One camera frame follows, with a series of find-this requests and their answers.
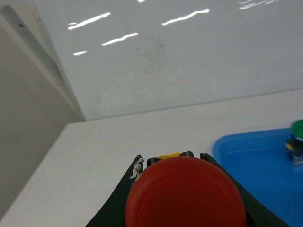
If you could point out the grey metal frame post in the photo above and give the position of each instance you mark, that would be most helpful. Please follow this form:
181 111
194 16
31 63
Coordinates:
21 21

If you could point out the red mushroom push button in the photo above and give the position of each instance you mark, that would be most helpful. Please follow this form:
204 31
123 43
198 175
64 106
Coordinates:
184 192

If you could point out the blue plastic tray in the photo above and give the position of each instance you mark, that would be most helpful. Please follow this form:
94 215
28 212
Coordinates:
259 161

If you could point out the green mushroom push button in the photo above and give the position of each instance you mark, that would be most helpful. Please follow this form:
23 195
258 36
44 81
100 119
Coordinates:
294 145

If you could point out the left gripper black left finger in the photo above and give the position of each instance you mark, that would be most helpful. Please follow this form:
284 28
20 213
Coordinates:
112 213

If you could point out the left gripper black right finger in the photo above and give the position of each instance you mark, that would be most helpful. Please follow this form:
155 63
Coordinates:
248 196

